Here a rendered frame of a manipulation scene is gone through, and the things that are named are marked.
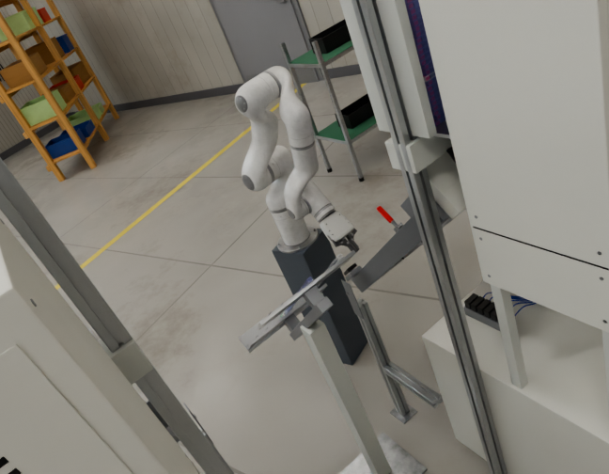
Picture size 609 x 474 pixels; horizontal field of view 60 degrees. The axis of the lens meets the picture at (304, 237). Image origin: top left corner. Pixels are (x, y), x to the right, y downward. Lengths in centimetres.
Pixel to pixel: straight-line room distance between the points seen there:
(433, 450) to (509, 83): 162
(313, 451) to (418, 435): 45
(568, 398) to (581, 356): 14
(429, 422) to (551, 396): 86
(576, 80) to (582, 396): 91
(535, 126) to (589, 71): 14
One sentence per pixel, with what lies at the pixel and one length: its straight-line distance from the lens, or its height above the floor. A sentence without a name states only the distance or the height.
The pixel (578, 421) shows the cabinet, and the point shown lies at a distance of 154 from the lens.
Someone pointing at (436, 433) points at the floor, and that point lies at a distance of 232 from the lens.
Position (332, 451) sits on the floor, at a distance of 239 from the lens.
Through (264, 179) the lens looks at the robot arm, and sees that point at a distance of 208.
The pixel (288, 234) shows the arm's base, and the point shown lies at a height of 77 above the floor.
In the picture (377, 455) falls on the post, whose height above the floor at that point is 14.
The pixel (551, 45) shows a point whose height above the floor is 158.
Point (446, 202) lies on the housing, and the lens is 128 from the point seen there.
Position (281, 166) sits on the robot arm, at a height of 106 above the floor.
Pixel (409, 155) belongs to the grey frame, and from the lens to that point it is 118.
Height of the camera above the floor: 187
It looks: 30 degrees down
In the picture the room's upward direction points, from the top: 24 degrees counter-clockwise
